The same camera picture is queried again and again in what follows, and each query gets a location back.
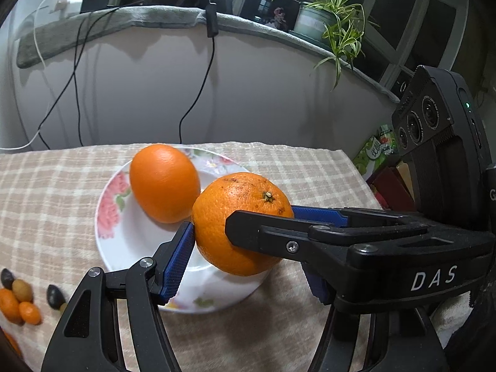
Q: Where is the medium tangerine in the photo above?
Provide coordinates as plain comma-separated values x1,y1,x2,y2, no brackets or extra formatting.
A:
0,288,23,324

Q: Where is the ring light black cable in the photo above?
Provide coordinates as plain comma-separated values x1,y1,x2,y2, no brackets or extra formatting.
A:
178,2,220,145

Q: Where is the black power adapter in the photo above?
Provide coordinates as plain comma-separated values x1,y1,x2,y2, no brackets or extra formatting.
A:
80,0,109,14

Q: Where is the beige checkered tablecloth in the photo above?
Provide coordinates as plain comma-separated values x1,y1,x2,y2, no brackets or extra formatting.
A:
1,142,378,371

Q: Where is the small tangerine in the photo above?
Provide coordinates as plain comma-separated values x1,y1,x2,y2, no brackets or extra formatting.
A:
19,301,42,325

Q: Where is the white cable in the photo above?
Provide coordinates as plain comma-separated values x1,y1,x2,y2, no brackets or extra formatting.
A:
0,0,63,152

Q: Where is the grey windowsill mat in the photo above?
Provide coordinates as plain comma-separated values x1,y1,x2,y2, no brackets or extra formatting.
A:
16,5,400,104

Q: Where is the smooth navel orange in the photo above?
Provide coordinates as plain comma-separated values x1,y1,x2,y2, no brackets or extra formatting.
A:
130,144,201,224

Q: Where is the brown longan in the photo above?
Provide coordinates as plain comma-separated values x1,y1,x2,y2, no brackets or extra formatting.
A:
12,279,33,302

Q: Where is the large rough mandarin orange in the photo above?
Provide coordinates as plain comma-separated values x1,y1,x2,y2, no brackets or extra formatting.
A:
192,172,294,276

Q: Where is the green snack package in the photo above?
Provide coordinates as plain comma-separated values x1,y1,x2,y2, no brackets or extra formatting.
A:
352,123,398,180

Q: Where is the black cable pair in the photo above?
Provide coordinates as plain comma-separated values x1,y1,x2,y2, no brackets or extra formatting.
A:
36,5,129,151

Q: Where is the small figurine on sill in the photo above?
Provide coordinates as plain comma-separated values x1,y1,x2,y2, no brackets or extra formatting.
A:
266,7,288,32

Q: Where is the potted spider plant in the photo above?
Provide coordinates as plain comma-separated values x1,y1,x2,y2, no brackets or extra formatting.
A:
291,0,368,85

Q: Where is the dark plum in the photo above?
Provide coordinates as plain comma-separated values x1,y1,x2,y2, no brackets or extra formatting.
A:
46,284,66,311
0,268,15,290

